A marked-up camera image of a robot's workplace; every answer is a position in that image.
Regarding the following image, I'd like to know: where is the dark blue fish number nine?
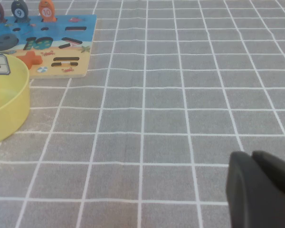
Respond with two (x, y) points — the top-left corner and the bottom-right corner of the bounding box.
(11, 0), (30, 24)

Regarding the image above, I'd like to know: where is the colourful wooden puzzle board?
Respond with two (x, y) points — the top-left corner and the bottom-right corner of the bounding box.
(0, 14), (97, 80)

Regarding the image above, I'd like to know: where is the white paper label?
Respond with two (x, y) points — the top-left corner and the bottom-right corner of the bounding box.
(0, 54), (10, 76)

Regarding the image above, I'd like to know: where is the orange plus piece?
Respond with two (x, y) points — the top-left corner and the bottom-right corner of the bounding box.
(15, 50), (43, 69)

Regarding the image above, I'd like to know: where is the orange fish number ten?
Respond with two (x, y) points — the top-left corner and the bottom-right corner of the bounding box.
(38, 0), (57, 23)

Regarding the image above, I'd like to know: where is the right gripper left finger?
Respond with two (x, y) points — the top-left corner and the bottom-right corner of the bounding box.
(225, 151), (285, 228)

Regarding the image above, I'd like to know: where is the yellow plastic bowl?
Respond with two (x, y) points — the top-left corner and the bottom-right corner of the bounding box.
(0, 53), (31, 146)

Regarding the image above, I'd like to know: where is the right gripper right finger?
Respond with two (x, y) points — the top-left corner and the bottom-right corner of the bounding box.
(252, 150), (285, 199)

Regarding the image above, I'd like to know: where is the dark blue number nine piece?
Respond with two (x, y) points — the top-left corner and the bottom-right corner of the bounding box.
(0, 33), (19, 52)

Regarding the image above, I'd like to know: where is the grey checked tablecloth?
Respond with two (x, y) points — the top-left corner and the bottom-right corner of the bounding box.
(0, 0), (285, 228)

